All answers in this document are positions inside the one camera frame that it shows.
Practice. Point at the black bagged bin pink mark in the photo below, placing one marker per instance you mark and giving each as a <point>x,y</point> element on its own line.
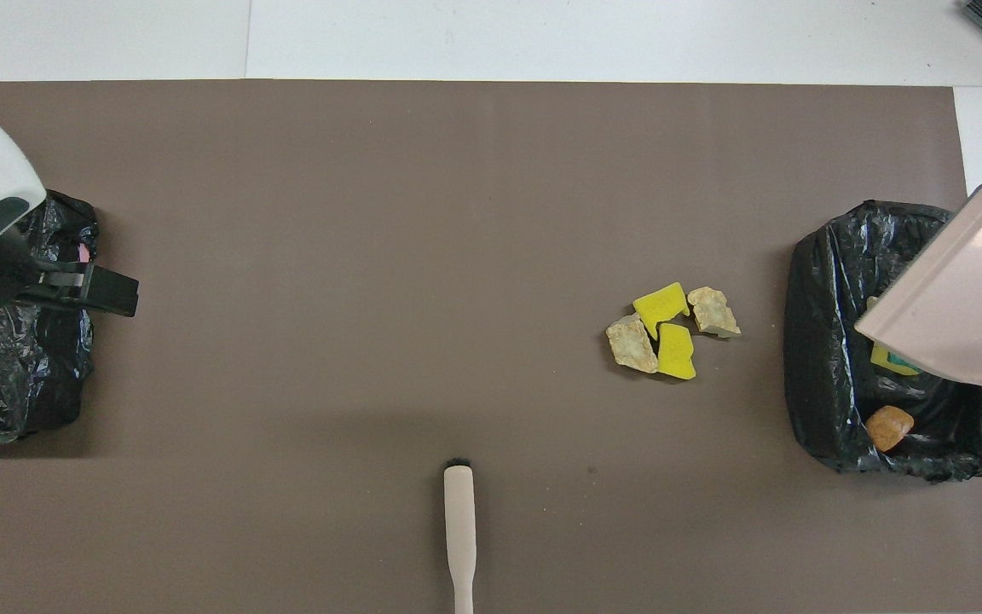
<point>14,375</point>

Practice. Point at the beige plastic dustpan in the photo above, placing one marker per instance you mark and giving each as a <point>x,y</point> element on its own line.
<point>968,290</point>

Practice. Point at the beige hand brush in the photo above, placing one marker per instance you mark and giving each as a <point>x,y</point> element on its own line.
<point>459,512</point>

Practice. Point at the brown table mat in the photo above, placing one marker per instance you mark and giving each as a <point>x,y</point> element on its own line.
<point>372,213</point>

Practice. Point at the orange brown sponge chunk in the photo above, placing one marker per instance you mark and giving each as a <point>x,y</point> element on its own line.
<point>889,428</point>

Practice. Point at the notched yellow sponge piece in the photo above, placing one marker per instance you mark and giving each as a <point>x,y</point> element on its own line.
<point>887,358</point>

